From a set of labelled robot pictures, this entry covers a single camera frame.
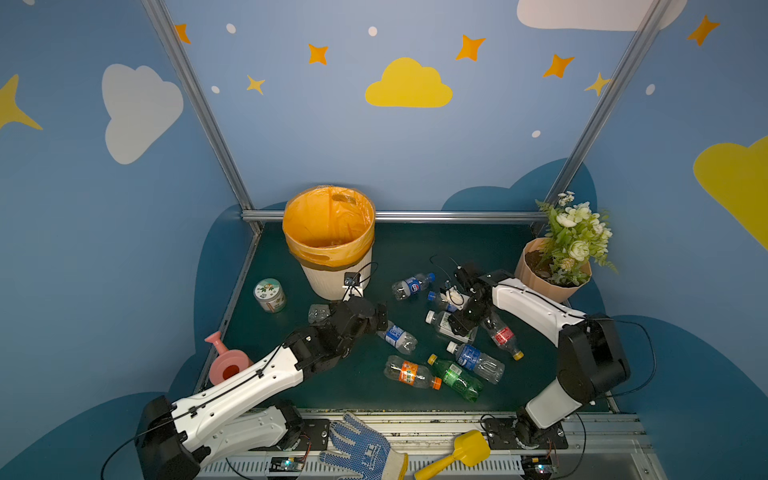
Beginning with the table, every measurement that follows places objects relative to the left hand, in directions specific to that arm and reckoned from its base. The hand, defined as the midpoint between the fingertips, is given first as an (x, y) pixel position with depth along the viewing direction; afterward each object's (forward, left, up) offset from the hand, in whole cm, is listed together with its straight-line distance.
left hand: (378, 302), depth 75 cm
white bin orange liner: (+33, +18, -9) cm, 39 cm away
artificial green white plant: (+16, -52, +9) cm, 56 cm away
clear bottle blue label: (-3, -6, -16) cm, 18 cm away
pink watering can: (-13, +38, -10) cm, 41 cm away
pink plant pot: (+20, -50, -10) cm, 55 cm away
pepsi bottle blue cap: (+16, -9, -18) cm, 26 cm away
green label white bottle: (+2, -20, -17) cm, 27 cm away
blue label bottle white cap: (-10, -30, -15) cm, 35 cm away
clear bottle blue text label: (+8, -22, -17) cm, 29 cm away
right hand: (+4, -27, -15) cm, 32 cm away
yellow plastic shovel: (-29, -24, -20) cm, 43 cm away
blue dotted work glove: (-31, +1, -21) cm, 37 cm away
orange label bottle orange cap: (-13, -9, -16) cm, 22 cm away
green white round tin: (+9, +34, -13) cm, 37 cm away
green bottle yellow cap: (-13, -22, -17) cm, 31 cm away
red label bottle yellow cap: (0, -38, -17) cm, 41 cm away
